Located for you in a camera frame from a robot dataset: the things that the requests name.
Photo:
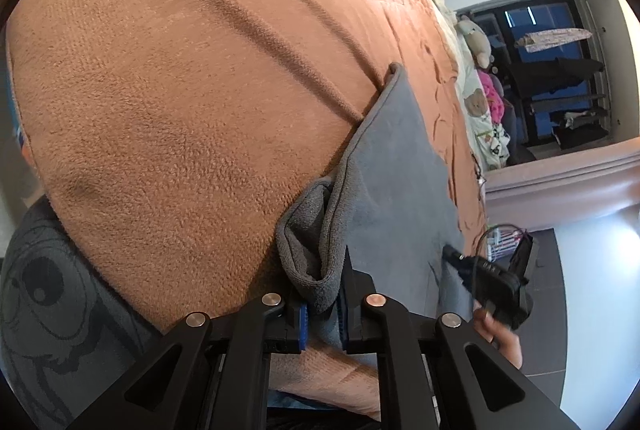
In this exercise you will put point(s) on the pink plush toy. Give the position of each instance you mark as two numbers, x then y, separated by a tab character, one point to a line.
492	95

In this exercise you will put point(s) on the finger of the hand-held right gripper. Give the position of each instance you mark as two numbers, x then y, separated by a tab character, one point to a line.
457	257

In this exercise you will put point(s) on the bear print cream quilt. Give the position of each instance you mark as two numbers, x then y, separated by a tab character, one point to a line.
475	105

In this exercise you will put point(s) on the dark window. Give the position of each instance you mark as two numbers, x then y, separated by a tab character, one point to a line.
550	110

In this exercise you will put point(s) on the red striped bag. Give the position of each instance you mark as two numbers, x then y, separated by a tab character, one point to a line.
502	242

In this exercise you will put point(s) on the grey t-shirt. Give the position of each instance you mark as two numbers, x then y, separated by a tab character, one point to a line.
400	170

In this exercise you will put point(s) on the orange blanket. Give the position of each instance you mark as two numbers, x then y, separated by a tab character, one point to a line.
175	85

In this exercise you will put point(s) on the white cloth with black print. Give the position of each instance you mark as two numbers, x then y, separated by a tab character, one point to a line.
500	148

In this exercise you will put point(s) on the pink curtain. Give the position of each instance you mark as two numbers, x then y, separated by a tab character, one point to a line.
560	190

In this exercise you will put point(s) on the grey printed pants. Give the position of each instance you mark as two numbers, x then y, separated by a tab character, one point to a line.
60	310

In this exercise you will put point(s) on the person's right hand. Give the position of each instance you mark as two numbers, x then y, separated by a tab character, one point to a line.
505	340

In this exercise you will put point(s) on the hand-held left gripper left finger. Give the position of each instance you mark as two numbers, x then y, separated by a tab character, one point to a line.
300	330

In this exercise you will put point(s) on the hanging floral garment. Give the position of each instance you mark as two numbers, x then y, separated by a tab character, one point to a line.
550	38

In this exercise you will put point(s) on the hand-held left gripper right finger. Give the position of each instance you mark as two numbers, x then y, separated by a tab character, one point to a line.
342	325

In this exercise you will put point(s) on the hanging dark coat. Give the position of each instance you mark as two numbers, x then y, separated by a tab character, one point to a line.
550	75

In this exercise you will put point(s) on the beige plush toy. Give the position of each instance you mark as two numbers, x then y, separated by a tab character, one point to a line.
475	40

